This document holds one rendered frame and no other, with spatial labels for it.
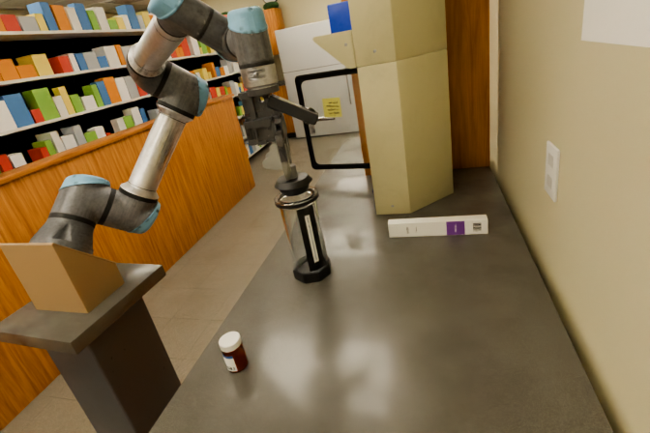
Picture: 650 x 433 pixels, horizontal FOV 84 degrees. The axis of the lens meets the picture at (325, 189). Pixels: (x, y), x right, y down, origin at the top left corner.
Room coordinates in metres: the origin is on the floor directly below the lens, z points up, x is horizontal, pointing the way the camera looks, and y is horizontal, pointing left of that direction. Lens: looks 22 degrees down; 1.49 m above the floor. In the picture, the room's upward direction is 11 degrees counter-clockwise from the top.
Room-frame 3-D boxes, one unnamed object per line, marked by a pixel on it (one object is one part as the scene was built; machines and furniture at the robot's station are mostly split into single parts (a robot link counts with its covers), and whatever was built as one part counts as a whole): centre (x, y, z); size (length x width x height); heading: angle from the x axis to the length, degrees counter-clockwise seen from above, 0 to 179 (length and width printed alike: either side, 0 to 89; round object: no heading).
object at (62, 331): (0.92, 0.75, 0.92); 0.32 x 0.32 x 0.04; 68
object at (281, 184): (0.82, 0.07, 1.21); 0.09 x 0.09 x 0.07
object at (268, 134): (0.82, 0.10, 1.37); 0.09 x 0.08 x 0.12; 87
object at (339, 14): (1.34, -0.18, 1.56); 0.10 x 0.10 x 0.09; 72
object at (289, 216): (0.82, 0.07, 1.06); 0.11 x 0.11 x 0.21
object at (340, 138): (1.45, -0.10, 1.19); 0.30 x 0.01 x 0.40; 62
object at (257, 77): (0.81, 0.09, 1.45); 0.08 x 0.08 x 0.05
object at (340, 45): (1.24, -0.15, 1.46); 0.32 x 0.12 x 0.10; 162
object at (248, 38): (0.82, 0.09, 1.52); 0.09 x 0.08 x 0.11; 28
